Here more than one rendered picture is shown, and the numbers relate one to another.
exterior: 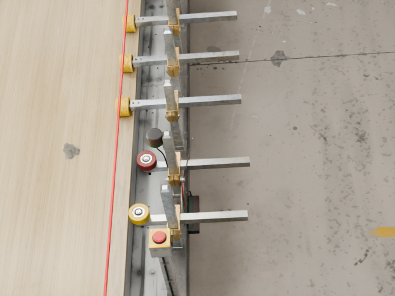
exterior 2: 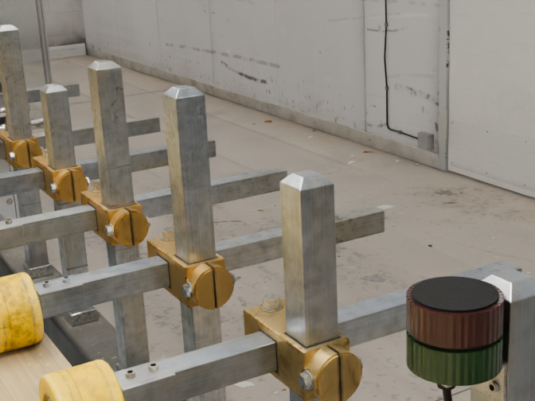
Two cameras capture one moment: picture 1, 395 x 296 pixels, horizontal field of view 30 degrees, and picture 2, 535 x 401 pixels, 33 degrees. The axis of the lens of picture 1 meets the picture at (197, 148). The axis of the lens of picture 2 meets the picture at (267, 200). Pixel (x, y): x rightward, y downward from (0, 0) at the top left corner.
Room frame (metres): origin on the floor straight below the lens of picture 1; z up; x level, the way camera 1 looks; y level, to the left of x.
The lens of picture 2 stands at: (1.37, 0.55, 1.35)
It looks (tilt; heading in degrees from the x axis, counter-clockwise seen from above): 18 degrees down; 325
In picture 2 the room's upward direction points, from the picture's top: 3 degrees counter-clockwise
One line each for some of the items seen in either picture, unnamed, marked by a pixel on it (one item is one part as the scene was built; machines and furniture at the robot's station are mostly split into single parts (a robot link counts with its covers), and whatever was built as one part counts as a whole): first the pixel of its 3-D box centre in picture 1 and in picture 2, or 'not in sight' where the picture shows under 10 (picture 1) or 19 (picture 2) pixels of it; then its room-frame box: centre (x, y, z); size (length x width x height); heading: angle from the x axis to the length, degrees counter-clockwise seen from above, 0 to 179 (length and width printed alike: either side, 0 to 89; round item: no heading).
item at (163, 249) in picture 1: (160, 243); not in sight; (1.22, 0.16, 1.18); 0.07 x 0.07 x 0.08; 84
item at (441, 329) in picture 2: (154, 135); (454, 310); (1.73, 0.15, 1.10); 0.06 x 0.06 x 0.02
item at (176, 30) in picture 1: (174, 22); (114, 216); (2.49, 0.02, 0.95); 0.14 x 0.06 x 0.05; 174
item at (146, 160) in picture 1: (147, 165); not in sight; (1.78, 0.21, 0.85); 0.08 x 0.08 x 0.11
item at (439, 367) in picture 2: (155, 140); (454, 347); (1.73, 0.15, 1.08); 0.06 x 0.06 x 0.02
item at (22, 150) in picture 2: not in sight; (18, 148); (2.99, -0.03, 0.95); 0.14 x 0.06 x 0.05; 174
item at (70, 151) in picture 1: (70, 148); not in sight; (1.88, 0.51, 0.91); 0.09 x 0.07 x 0.02; 19
